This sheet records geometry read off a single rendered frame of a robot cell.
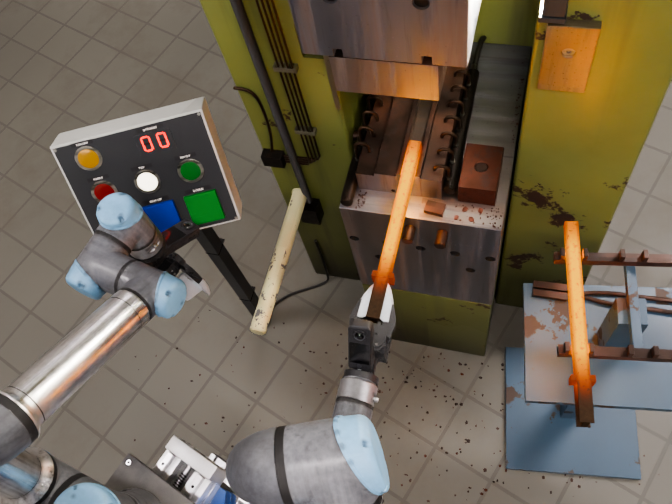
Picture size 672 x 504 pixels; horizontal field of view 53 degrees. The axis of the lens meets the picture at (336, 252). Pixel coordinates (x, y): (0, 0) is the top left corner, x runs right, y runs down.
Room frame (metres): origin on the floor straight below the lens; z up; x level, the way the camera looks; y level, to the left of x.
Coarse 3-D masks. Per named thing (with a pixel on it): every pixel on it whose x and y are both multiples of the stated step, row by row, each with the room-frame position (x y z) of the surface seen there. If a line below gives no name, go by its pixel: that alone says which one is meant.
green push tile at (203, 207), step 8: (200, 192) 0.92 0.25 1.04; (208, 192) 0.91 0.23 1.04; (216, 192) 0.91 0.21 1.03; (184, 200) 0.91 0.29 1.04; (192, 200) 0.91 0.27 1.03; (200, 200) 0.91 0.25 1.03; (208, 200) 0.90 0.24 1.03; (216, 200) 0.90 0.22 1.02; (192, 208) 0.90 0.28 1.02; (200, 208) 0.90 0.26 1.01; (208, 208) 0.89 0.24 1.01; (216, 208) 0.89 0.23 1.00; (192, 216) 0.89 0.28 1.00; (200, 216) 0.89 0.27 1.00; (208, 216) 0.88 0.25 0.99; (216, 216) 0.88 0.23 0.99; (224, 216) 0.88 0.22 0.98
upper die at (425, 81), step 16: (336, 64) 0.87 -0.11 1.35; (352, 64) 0.85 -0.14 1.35; (368, 64) 0.83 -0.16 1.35; (384, 64) 0.82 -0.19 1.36; (400, 64) 0.80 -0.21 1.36; (416, 64) 0.79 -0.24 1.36; (336, 80) 0.87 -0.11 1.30; (352, 80) 0.85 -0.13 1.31; (368, 80) 0.84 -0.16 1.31; (384, 80) 0.82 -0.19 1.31; (400, 80) 0.81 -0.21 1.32; (416, 80) 0.79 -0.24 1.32; (432, 80) 0.78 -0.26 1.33; (400, 96) 0.81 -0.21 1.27; (416, 96) 0.79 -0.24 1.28; (432, 96) 0.78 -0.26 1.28
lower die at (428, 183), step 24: (384, 96) 1.06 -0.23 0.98; (456, 96) 0.98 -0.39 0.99; (384, 120) 0.99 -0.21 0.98; (408, 120) 0.96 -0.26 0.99; (432, 120) 0.93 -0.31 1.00; (456, 120) 0.94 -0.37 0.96; (384, 144) 0.92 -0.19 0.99; (432, 144) 0.87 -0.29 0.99; (360, 168) 0.88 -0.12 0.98; (384, 168) 0.85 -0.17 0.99; (432, 168) 0.81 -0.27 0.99; (432, 192) 0.78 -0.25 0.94
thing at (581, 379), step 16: (576, 224) 0.59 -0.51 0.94; (576, 240) 0.55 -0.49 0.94; (576, 256) 0.52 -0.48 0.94; (576, 272) 0.48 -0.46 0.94; (576, 288) 0.45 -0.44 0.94; (576, 304) 0.42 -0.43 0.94; (576, 320) 0.39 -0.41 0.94; (576, 336) 0.36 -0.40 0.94; (576, 352) 0.33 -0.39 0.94; (576, 368) 0.30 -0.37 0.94; (576, 384) 0.27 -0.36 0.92; (592, 384) 0.26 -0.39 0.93; (576, 400) 0.25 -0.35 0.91; (592, 400) 0.23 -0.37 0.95; (576, 416) 0.22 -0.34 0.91; (592, 416) 0.20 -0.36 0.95
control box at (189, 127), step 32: (96, 128) 1.07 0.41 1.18; (128, 128) 1.02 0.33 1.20; (160, 128) 1.01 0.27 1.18; (192, 128) 0.99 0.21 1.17; (64, 160) 1.02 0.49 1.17; (128, 160) 0.99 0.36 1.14; (160, 160) 0.97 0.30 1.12; (192, 160) 0.96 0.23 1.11; (224, 160) 0.97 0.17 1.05; (128, 192) 0.96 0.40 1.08; (160, 192) 0.94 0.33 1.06; (192, 192) 0.92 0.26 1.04; (224, 192) 0.91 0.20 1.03; (96, 224) 0.94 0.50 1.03
